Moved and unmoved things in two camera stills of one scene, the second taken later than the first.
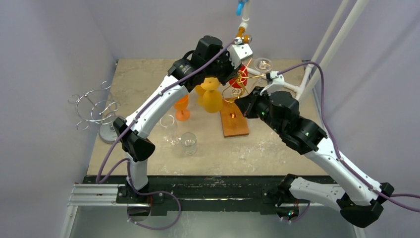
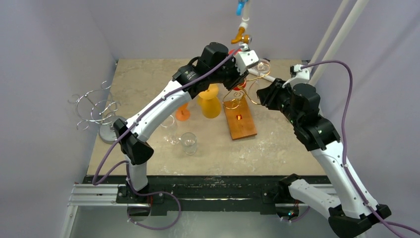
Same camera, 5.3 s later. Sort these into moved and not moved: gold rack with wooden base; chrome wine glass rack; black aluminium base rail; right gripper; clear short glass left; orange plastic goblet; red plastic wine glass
Moved: red plastic wine glass; gold rack with wooden base; right gripper
Not moved: black aluminium base rail; clear short glass left; chrome wine glass rack; orange plastic goblet
